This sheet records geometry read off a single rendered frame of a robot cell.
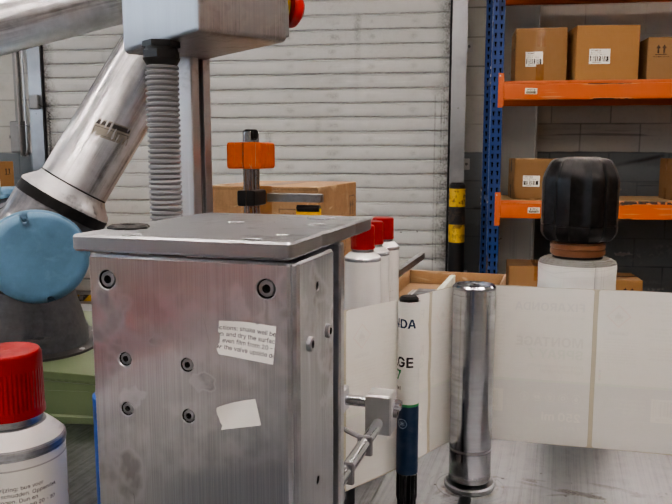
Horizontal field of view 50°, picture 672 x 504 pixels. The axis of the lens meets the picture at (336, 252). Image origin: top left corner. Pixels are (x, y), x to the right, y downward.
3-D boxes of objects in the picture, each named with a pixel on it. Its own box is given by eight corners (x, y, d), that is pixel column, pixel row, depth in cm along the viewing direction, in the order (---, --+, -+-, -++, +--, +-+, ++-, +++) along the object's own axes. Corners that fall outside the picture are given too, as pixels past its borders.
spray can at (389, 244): (394, 351, 111) (395, 219, 108) (361, 348, 113) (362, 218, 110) (401, 343, 116) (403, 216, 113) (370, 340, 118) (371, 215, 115)
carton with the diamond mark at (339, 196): (318, 324, 142) (317, 186, 138) (207, 316, 149) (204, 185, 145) (356, 295, 171) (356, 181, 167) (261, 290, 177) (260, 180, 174)
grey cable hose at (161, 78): (174, 268, 67) (167, 37, 65) (142, 266, 68) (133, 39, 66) (193, 263, 71) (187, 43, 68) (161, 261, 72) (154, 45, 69)
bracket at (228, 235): (291, 261, 30) (291, 238, 30) (69, 250, 33) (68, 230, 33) (372, 229, 43) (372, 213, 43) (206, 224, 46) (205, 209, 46)
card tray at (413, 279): (495, 312, 162) (496, 295, 161) (382, 305, 169) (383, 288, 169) (505, 289, 190) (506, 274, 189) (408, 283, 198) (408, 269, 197)
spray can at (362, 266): (375, 375, 99) (376, 227, 96) (339, 372, 100) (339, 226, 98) (384, 365, 104) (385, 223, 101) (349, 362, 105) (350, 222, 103)
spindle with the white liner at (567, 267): (613, 434, 78) (628, 156, 74) (528, 425, 81) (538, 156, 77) (608, 407, 86) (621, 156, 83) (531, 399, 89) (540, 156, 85)
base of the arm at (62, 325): (43, 364, 96) (41, 293, 94) (-48, 350, 100) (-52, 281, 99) (109, 333, 111) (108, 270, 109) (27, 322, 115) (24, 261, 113)
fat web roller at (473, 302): (492, 500, 63) (498, 290, 61) (440, 493, 64) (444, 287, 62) (496, 478, 67) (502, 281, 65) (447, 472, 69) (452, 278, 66)
